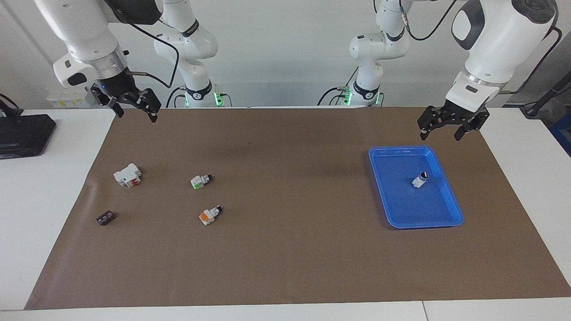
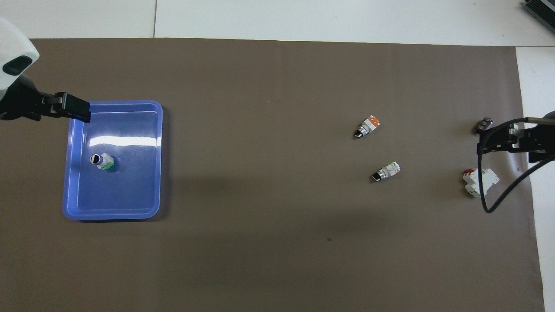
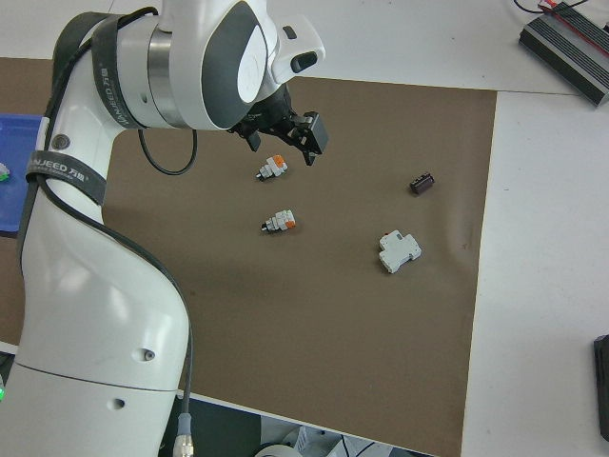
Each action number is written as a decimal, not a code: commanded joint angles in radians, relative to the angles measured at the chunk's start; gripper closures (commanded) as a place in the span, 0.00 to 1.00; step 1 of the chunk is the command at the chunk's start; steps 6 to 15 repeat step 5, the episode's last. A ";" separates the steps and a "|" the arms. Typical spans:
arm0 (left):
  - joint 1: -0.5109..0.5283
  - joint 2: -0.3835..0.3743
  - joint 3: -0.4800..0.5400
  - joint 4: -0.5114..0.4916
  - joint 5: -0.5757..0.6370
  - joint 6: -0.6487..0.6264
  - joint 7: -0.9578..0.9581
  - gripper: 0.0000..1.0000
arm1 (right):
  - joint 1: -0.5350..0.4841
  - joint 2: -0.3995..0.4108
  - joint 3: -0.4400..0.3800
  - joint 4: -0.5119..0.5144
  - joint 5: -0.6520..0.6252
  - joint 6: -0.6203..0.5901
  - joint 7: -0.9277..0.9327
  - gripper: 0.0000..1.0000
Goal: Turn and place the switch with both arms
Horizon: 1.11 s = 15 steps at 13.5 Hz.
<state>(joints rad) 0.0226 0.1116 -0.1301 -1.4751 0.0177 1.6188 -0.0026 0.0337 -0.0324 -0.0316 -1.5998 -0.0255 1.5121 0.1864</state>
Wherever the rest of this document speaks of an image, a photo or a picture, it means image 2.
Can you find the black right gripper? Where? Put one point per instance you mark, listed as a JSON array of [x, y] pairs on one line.
[[542, 141]]

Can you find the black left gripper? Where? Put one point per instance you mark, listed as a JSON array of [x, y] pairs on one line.
[[21, 104]]

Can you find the green selector switch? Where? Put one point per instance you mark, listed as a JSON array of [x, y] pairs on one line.
[[103, 161], [386, 171]]

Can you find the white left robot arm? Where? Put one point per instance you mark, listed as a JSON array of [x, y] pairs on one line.
[[15, 47]]

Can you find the small dark terminal block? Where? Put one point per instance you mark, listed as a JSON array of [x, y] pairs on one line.
[[482, 125]]

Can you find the white red circuit breaker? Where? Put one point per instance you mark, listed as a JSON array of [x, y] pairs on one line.
[[488, 182]]

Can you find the blue plastic tray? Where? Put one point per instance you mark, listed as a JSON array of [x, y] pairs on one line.
[[112, 190]]

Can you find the grey ribbed device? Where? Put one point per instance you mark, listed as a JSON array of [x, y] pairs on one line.
[[542, 8]]

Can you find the brown table mat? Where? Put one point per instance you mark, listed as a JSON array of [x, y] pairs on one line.
[[260, 242]]

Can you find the orange selector switch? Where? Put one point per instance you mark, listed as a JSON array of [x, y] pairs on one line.
[[368, 125]]

